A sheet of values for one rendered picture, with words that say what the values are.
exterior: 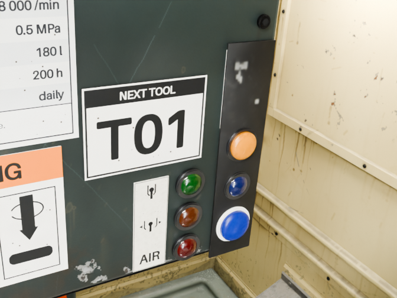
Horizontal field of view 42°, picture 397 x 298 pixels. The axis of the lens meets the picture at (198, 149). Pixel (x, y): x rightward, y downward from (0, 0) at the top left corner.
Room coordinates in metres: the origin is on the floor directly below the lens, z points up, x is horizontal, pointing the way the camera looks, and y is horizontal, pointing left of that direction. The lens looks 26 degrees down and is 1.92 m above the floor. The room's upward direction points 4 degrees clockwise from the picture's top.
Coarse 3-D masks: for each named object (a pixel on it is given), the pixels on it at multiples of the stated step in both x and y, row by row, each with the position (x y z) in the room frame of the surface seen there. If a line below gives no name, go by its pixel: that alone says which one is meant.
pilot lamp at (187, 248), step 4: (188, 240) 0.37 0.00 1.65; (192, 240) 0.37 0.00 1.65; (180, 244) 0.37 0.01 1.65; (184, 244) 0.37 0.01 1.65; (188, 244) 0.37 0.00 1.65; (192, 244) 0.37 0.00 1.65; (196, 244) 0.37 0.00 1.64; (180, 248) 0.36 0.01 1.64; (184, 248) 0.37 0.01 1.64; (188, 248) 0.37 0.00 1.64; (192, 248) 0.37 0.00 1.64; (180, 252) 0.36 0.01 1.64; (184, 252) 0.37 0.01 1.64; (188, 252) 0.37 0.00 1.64; (192, 252) 0.37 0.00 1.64; (180, 256) 0.37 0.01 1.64; (184, 256) 0.37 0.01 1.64; (188, 256) 0.37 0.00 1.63
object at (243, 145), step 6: (246, 132) 0.39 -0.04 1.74; (240, 138) 0.39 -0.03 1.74; (246, 138) 0.39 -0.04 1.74; (252, 138) 0.39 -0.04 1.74; (234, 144) 0.39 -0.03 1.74; (240, 144) 0.39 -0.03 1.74; (246, 144) 0.39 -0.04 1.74; (252, 144) 0.40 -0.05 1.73; (234, 150) 0.39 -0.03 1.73; (240, 150) 0.39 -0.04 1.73; (246, 150) 0.39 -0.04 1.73; (252, 150) 0.40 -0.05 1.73; (234, 156) 0.39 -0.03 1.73; (240, 156) 0.39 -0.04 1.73; (246, 156) 0.39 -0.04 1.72
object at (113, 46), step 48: (96, 0) 0.33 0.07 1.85; (144, 0) 0.35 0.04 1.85; (192, 0) 0.37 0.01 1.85; (240, 0) 0.39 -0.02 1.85; (96, 48) 0.33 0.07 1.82; (144, 48) 0.35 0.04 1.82; (192, 48) 0.37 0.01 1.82; (48, 144) 0.31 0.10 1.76; (96, 192) 0.33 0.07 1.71; (96, 240) 0.33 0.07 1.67; (0, 288) 0.29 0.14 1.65; (48, 288) 0.31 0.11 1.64
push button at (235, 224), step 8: (232, 216) 0.39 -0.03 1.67; (240, 216) 0.39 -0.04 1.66; (248, 216) 0.40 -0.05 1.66; (224, 224) 0.39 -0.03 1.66; (232, 224) 0.39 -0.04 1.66; (240, 224) 0.39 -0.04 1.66; (248, 224) 0.40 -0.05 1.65; (224, 232) 0.38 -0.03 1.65; (232, 232) 0.39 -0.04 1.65; (240, 232) 0.39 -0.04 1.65; (232, 240) 0.39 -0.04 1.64
